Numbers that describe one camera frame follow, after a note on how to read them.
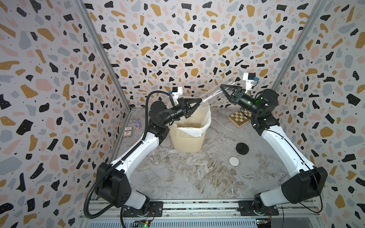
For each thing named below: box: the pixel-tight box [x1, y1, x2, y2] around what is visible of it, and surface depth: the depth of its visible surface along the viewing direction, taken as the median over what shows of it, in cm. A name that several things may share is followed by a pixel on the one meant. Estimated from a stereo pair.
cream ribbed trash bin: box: [168, 123, 207, 153], surface depth 85 cm
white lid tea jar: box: [151, 152, 164, 166], surface depth 93 cm
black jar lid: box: [235, 142, 250, 155], surface depth 100 cm
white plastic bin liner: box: [167, 102, 212, 137], surface depth 74 cm
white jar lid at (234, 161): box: [228, 156, 240, 167], surface depth 92 cm
